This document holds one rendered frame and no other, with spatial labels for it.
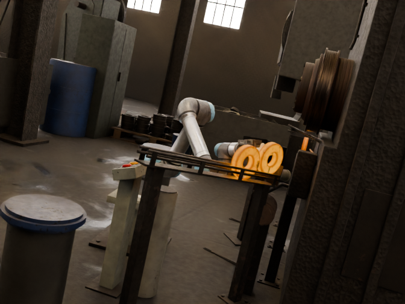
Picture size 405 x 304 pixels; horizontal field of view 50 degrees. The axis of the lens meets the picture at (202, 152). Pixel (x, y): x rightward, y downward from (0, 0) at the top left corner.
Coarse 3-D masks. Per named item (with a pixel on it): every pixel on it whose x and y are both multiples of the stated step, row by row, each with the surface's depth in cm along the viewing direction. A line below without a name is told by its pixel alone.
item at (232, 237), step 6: (246, 138) 311; (252, 138) 312; (258, 138) 314; (270, 156) 291; (282, 162) 295; (252, 186) 302; (246, 198) 307; (252, 198) 303; (246, 204) 306; (246, 210) 305; (246, 216) 304; (240, 222) 310; (240, 228) 309; (228, 234) 315; (234, 234) 318; (240, 234) 308; (234, 240) 306; (240, 240) 307
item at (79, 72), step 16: (64, 64) 519; (64, 80) 522; (80, 80) 527; (48, 96) 531; (64, 96) 525; (80, 96) 532; (48, 112) 531; (64, 112) 529; (80, 112) 538; (48, 128) 533; (64, 128) 533; (80, 128) 545
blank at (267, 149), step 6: (270, 144) 204; (276, 144) 205; (264, 150) 202; (270, 150) 204; (276, 150) 207; (282, 150) 210; (264, 156) 202; (276, 156) 209; (282, 156) 211; (264, 162) 204; (270, 162) 211; (276, 162) 210; (258, 168) 206; (264, 168) 205; (270, 168) 208; (276, 168) 211
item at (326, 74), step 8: (328, 56) 227; (336, 56) 227; (328, 64) 223; (320, 72) 220; (328, 72) 221; (320, 80) 221; (328, 80) 220; (320, 88) 221; (328, 88) 220; (320, 96) 221; (312, 104) 223; (320, 104) 222; (312, 112) 226; (320, 112) 224; (312, 120) 229; (320, 120) 228; (312, 128) 236
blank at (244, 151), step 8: (240, 152) 193; (248, 152) 196; (256, 152) 199; (232, 160) 194; (240, 160) 194; (248, 160) 202; (256, 160) 201; (232, 168) 195; (248, 168) 200; (256, 168) 202; (248, 176) 200
